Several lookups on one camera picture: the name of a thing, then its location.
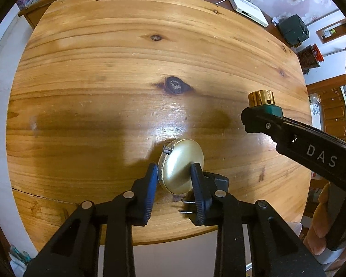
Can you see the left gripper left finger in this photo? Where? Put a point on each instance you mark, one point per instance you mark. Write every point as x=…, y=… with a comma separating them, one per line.
x=144, y=190

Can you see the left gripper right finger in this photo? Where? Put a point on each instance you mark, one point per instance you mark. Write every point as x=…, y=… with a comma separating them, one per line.
x=202, y=190

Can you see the round cream compact case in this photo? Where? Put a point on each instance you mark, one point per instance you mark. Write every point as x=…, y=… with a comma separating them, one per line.
x=174, y=165

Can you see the green perfume bottle gold cap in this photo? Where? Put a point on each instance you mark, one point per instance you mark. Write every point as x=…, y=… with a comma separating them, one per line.
x=263, y=100

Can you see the black plug adapter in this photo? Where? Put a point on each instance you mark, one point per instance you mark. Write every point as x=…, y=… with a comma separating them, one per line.
x=220, y=183

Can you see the red lid jar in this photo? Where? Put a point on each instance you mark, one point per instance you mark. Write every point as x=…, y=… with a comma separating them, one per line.
x=309, y=58

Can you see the dark green bag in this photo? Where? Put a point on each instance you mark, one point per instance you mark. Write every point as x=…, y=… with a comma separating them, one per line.
x=293, y=30

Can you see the white router box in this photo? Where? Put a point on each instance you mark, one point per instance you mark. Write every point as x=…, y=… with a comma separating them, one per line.
x=250, y=11

